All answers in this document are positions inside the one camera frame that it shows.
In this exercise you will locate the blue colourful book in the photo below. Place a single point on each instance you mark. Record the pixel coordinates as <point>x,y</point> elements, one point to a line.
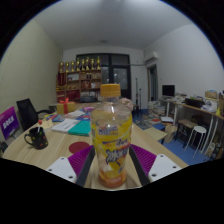
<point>56,117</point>

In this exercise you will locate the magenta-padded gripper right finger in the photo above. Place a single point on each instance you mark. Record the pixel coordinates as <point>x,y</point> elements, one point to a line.
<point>144,160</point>

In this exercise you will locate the black computer monitor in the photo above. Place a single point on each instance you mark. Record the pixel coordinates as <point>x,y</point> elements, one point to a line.
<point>168,90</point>

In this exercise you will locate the white round stool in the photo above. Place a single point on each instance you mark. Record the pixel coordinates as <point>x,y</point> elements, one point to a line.
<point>199,130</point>

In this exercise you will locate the yellow gift box red ribbon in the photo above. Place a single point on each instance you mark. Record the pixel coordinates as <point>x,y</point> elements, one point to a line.
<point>65,108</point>

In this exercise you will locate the black office chair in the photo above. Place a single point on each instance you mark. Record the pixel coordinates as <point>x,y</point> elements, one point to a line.
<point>26,111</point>

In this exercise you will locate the teal book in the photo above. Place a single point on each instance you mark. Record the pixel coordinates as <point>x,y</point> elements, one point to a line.
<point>80,128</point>

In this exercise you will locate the yellow-label orange-cap drink bottle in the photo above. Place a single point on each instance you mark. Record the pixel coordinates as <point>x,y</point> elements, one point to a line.
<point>111,133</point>

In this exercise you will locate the white wall air conditioner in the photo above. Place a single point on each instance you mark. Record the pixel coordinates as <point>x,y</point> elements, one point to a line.
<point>151,57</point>

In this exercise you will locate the pink flowers in white pot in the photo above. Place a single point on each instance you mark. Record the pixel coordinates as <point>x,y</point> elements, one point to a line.
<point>127,102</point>

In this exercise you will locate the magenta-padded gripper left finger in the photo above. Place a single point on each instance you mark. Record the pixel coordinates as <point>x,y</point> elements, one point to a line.
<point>80,160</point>

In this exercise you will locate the wooden shelf unit with trophies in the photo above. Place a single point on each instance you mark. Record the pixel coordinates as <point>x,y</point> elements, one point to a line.
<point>80,83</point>

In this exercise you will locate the red-tipped stir stick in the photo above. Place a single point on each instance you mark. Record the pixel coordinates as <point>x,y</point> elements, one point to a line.
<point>40,122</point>

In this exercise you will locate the pale yellow notepad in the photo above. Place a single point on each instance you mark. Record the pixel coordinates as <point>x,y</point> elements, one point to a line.
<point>47,123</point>

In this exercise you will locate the black framed glass door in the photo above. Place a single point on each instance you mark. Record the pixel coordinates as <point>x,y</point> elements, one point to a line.
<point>115,75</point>

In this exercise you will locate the brown wooden stool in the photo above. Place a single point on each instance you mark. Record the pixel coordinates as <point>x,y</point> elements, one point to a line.
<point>186,124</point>

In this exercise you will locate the cluttered wooden side desk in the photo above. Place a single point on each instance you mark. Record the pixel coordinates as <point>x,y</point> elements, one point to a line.
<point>200,108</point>

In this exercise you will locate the flat round red coaster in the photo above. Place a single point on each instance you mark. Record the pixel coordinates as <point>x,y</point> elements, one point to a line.
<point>78,147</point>

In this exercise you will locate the purple sign board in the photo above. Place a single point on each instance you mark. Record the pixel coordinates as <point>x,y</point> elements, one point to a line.
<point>8,122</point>

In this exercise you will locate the black mug with coloured dots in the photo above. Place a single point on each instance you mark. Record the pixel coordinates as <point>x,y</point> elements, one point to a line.
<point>39,140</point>

